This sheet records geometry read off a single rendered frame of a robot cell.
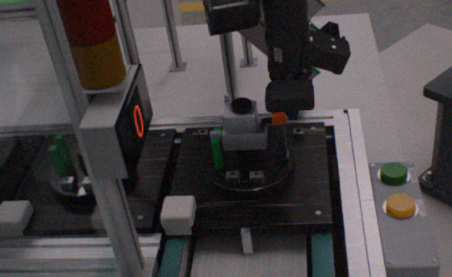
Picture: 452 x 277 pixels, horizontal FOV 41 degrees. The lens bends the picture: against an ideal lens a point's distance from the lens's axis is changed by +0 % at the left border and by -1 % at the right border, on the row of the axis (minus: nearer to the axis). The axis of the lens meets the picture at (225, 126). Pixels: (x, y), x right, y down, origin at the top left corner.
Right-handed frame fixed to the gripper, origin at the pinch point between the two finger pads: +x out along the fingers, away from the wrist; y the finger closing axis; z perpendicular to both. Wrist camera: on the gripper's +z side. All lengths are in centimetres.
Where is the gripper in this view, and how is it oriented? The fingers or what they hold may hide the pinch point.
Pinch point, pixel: (291, 98)
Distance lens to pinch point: 86.4
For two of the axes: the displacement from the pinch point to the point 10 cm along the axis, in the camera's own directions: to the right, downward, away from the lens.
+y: 0.8, -5.8, 8.1
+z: 9.9, -0.5, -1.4
